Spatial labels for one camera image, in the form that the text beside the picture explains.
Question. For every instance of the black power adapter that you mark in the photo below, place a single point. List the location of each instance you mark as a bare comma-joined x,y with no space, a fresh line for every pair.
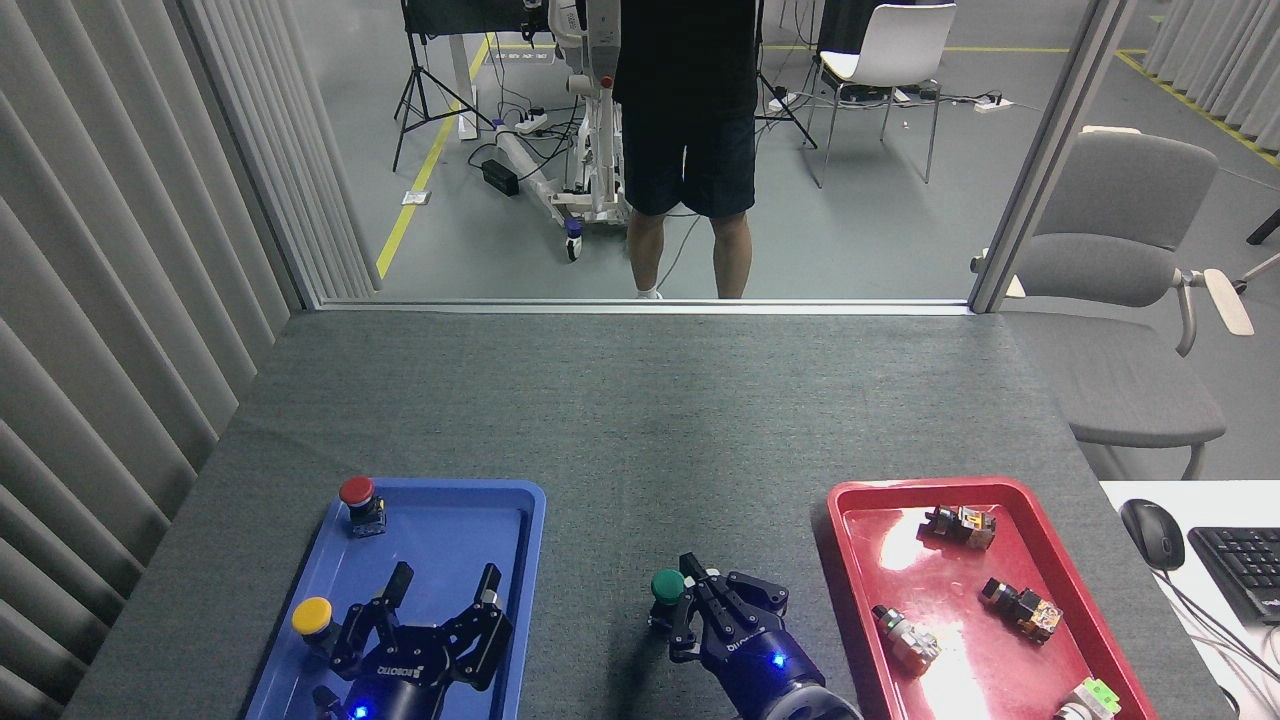
500,177

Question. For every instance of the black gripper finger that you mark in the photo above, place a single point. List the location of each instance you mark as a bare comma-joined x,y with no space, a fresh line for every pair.
482,640
365,640
752,605
697,620

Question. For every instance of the green push button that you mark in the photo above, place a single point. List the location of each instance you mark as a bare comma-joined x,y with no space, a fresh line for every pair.
665,586

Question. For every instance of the silver metal switch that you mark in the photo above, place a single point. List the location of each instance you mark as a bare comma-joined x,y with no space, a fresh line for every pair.
905,638

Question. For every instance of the white plastic chair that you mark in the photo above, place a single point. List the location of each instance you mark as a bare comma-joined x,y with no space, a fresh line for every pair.
890,50

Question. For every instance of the silver table rail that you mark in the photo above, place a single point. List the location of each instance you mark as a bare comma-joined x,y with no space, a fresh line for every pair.
640,306

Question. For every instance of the blue plastic tray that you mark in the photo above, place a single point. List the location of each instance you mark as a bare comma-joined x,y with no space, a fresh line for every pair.
440,530

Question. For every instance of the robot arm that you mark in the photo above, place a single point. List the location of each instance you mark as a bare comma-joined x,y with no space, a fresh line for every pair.
810,708

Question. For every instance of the green white switch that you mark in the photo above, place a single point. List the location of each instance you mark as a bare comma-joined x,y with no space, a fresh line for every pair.
1090,700

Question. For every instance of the black tripod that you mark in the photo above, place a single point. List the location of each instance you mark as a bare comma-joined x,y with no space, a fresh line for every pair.
425,90
775,100

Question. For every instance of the black orange switch block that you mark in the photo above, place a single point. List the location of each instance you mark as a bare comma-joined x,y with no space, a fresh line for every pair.
962,525
1022,608

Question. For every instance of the black keyboard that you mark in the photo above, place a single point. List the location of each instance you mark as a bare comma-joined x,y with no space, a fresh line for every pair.
1245,570

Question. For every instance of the black computer mouse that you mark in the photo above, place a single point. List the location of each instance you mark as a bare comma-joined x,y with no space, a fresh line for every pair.
1153,533

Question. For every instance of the white side table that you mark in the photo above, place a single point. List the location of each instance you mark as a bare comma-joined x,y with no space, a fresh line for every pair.
1200,600

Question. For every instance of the red plastic tray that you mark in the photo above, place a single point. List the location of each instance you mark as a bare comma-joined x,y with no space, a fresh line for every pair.
960,580

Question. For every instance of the white desk leg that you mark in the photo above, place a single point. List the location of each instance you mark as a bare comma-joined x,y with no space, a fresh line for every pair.
462,90

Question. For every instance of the red push button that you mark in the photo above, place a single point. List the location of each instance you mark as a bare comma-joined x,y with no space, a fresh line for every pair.
358,493

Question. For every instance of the white stand on wheels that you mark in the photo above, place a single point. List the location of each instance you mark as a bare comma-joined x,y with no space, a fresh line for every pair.
585,170

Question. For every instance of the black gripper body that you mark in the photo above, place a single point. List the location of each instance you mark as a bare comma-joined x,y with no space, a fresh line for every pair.
400,685
760,670

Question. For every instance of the yellow push button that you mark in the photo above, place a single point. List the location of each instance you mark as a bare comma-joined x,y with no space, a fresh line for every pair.
313,618

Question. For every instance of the grey office chair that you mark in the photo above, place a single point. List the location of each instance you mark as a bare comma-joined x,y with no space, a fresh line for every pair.
1120,260

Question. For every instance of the white power strip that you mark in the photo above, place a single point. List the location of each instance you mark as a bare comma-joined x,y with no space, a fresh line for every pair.
530,123
992,103

